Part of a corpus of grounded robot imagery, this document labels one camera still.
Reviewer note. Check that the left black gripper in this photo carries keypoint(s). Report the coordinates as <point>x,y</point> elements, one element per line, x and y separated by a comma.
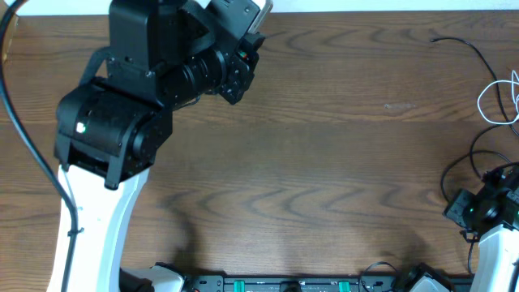
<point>246,66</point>

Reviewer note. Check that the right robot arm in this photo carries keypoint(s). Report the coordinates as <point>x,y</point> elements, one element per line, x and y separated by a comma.
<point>489,219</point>

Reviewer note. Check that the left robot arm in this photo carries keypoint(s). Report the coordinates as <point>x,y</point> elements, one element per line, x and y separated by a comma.
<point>161,57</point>

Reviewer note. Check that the wooden side board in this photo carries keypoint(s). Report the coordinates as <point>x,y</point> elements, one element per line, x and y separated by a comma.
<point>10,32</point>

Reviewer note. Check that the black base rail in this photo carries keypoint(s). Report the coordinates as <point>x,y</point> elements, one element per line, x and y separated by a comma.
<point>292,284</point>

